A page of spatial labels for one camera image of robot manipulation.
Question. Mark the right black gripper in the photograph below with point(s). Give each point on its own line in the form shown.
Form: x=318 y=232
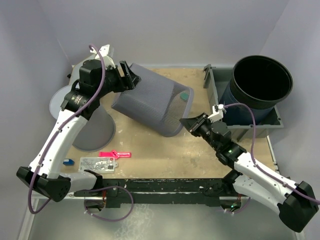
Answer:
x=192 y=123

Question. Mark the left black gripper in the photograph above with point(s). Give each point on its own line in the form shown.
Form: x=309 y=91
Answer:
x=131 y=80

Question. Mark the dark grey mesh basket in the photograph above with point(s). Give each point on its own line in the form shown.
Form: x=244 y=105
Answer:
x=155 y=102

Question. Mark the light grey round bin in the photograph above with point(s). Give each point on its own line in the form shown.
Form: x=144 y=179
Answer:
x=96 y=134

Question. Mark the large black round bucket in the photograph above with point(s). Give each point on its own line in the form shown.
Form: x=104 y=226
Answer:
x=258 y=82

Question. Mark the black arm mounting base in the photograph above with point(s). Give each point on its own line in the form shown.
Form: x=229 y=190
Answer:
x=211 y=192

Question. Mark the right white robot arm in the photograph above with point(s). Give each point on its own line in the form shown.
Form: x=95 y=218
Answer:
x=294 y=203

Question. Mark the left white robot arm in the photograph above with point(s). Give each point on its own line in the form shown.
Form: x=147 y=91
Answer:
x=76 y=110

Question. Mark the small green block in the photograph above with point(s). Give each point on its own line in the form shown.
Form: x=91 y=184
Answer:
x=184 y=96

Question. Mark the grey rectangular plastic crate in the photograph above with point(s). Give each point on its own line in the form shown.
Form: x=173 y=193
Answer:
x=215 y=82

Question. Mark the small whiteboard yellow edge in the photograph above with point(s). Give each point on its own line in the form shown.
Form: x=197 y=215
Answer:
x=74 y=75

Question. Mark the pink plastic clip tool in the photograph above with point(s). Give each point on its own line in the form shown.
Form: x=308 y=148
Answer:
x=115 y=154

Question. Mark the white printed card package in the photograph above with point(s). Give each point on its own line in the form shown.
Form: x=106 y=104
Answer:
x=99 y=165

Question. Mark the small blue eraser block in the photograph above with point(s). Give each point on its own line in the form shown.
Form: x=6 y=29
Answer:
x=68 y=162

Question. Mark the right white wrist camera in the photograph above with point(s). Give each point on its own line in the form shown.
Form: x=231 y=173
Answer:
x=217 y=113

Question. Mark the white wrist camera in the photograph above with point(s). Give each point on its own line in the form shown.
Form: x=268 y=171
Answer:
x=106 y=52
x=217 y=113

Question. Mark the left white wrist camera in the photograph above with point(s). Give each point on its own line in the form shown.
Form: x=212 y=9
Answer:
x=106 y=52

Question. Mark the aluminium table frame rail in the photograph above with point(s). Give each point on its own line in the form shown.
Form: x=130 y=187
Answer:
x=32 y=220

